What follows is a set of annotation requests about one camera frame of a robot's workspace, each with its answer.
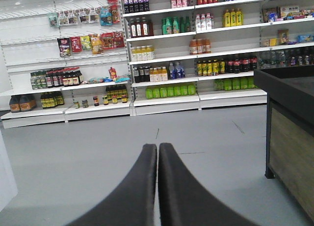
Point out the white supermarket shelving unit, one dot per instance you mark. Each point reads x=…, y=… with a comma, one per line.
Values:
x=82, y=59

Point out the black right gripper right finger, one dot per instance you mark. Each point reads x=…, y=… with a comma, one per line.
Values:
x=183, y=201

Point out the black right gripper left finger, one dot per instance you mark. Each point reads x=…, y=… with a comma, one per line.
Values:
x=132, y=202

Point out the green drink bottle row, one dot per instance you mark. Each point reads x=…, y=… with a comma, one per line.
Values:
x=168, y=91

